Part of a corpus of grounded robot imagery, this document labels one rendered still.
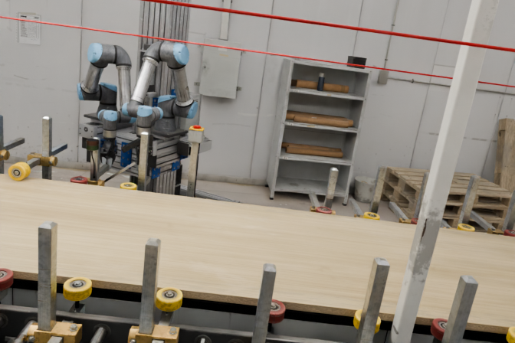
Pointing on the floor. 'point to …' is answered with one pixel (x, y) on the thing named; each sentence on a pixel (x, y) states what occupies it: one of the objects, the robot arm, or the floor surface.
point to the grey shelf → (287, 178)
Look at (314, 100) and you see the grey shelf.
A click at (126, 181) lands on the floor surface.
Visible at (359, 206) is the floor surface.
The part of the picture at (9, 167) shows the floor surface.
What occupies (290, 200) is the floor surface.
